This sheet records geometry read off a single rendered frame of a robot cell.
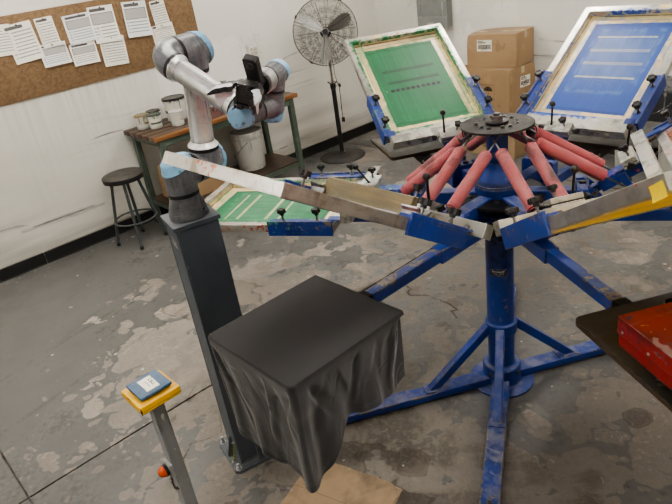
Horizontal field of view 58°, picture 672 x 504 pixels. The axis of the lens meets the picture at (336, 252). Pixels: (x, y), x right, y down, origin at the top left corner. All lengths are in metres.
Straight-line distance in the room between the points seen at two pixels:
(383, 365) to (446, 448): 0.91
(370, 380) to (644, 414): 1.50
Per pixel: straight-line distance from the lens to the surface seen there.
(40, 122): 5.46
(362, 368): 1.94
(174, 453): 2.05
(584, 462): 2.85
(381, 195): 2.00
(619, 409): 3.11
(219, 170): 1.65
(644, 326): 1.67
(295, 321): 2.02
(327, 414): 1.91
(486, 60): 6.07
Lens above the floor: 2.03
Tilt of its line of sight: 26 degrees down
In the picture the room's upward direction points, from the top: 9 degrees counter-clockwise
